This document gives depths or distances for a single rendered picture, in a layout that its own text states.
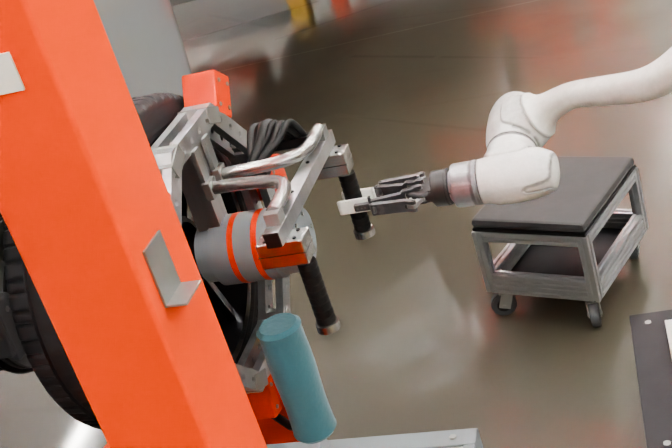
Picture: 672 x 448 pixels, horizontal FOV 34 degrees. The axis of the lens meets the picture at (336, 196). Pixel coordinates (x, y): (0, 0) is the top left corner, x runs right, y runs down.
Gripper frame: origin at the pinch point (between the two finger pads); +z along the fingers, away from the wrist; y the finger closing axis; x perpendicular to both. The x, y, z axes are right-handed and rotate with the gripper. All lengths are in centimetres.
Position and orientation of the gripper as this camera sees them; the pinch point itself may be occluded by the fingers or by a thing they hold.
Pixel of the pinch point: (356, 201)
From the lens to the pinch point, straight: 226.4
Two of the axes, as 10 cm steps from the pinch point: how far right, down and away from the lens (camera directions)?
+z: -9.4, 1.5, 3.2
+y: 2.2, -4.7, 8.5
